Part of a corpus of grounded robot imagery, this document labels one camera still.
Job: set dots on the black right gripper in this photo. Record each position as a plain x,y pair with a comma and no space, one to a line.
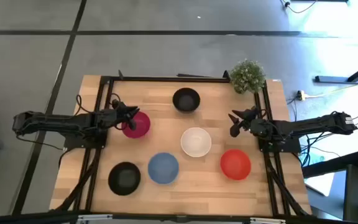
262,129

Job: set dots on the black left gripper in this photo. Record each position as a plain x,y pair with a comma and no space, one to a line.
112,118

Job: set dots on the magenta plastic bowl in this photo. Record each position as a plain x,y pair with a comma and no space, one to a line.
142,126

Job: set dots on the red plastic bowl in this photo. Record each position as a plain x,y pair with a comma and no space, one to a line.
235,164

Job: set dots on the black plastic bowl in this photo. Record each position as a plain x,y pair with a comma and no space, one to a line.
124,178
186,100

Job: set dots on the blue plastic bowl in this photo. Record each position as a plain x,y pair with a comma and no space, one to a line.
163,168

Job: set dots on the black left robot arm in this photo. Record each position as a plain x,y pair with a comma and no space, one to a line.
57,123

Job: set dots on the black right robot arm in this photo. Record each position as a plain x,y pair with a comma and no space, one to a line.
315,124

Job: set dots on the green potted plant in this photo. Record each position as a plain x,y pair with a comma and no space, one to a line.
247,76

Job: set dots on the white plastic bowl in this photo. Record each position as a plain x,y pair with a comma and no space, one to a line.
196,142

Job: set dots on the white power strip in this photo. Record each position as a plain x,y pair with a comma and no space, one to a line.
301,95

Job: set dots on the black desk leg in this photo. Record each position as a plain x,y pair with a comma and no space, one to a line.
346,78

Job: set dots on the black aluminium table frame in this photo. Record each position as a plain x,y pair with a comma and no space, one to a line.
166,79

